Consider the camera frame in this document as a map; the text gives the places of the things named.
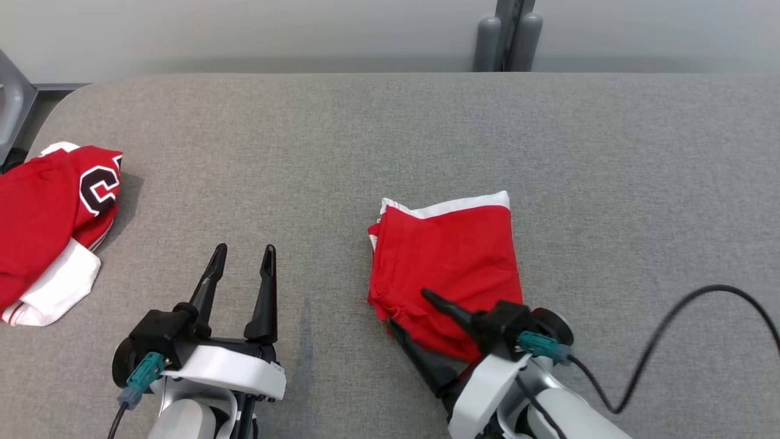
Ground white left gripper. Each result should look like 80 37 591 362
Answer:
161 244 287 403

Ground camera cable teal plug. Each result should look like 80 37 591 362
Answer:
107 352 166 439
518 285 780 415

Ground red jersey with white sleeves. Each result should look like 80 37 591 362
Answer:
0 141 123 327

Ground left camera cable teal plug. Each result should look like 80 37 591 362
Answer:
107 352 166 439

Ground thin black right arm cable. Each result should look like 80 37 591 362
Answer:
516 377 569 439

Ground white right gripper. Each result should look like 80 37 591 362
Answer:
387 288 531 439

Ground right camera cable teal plug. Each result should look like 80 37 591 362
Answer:
518 285 780 415

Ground grey chair frame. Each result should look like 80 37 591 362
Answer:
0 49 92 175

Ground grey fabric padded table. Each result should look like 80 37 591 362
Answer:
0 72 780 439

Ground red shorts with white band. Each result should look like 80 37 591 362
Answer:
367 191 525 366

